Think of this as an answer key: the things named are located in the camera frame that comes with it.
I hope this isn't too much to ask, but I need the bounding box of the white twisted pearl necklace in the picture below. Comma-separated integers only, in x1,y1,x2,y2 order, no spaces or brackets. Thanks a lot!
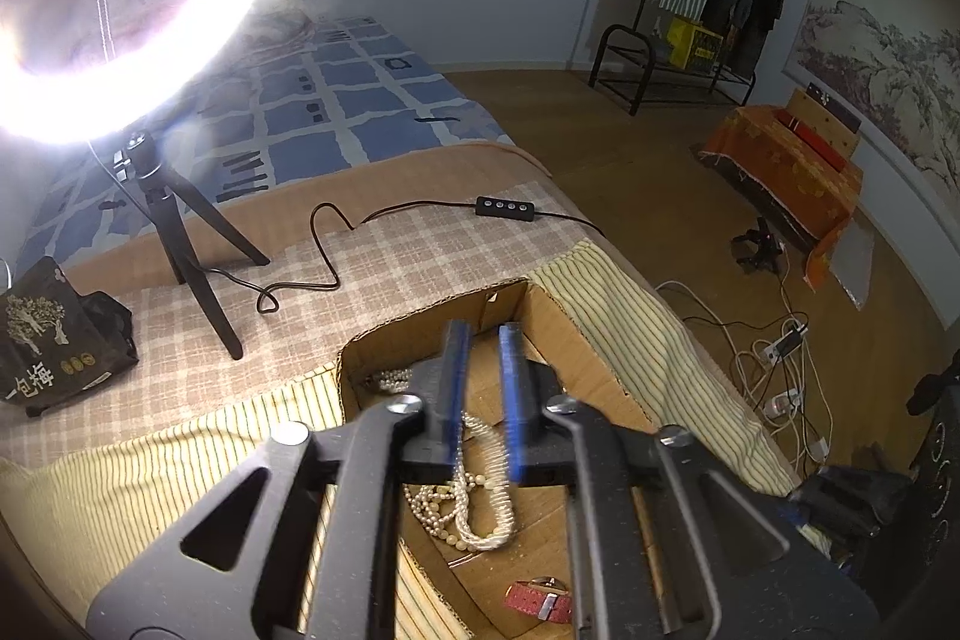
403,409,520,552

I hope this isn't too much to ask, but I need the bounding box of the cream bead bracelet strand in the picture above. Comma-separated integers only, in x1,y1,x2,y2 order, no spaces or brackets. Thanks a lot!
359,365,490,545

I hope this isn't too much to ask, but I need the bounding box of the red leather strap watch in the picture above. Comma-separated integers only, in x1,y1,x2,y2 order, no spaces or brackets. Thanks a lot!
503,576,573,624

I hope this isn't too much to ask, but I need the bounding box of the brown cardboard box tray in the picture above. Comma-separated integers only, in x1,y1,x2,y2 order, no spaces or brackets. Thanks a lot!
337,281,654,638

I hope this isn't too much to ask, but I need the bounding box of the beige plaid blanket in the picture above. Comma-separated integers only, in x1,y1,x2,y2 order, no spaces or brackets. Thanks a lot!
2,182,594,468

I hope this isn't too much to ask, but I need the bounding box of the silver foil sheet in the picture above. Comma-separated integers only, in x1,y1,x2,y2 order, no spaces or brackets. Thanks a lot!
830,220,875,310

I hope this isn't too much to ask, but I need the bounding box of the black headset on floor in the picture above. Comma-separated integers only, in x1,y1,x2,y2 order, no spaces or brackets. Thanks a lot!
731,216,784,276

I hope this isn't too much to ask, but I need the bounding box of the blue checkered bed sheet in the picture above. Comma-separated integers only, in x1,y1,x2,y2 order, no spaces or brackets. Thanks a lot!
7,16,508,273

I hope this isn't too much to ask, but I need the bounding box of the black tripod stand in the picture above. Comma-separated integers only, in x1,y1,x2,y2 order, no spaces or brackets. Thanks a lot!
91,130,270,360

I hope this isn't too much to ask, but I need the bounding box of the orange cloth covered table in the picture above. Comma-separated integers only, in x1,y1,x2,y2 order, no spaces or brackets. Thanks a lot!
698,106,862,291

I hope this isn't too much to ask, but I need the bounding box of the black metal clothes rack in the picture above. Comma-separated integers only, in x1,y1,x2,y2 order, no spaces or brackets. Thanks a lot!
587,0,786,115

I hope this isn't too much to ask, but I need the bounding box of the black printed snack bag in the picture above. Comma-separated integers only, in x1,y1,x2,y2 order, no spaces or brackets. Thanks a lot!
2,257,139,417

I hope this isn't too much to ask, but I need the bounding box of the yellow striped cloth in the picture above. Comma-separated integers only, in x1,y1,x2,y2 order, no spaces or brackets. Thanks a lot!
2,241,797,617

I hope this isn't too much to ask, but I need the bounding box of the wooden box with red item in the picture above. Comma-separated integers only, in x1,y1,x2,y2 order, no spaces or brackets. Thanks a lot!
775,86,861,170

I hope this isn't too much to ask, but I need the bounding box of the yellow black box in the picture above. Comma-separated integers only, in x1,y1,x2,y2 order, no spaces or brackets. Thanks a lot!
665,16,724,73

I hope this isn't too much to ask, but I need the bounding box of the mountain landscape painting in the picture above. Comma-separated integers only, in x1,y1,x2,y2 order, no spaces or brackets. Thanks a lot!
788,0,958,211

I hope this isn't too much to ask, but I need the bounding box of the black power cable with remote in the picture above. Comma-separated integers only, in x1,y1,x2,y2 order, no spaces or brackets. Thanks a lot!
254,194,610,317

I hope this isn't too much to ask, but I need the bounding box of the white power strip with cables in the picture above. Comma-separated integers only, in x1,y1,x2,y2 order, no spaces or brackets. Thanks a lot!
655,278,838,470

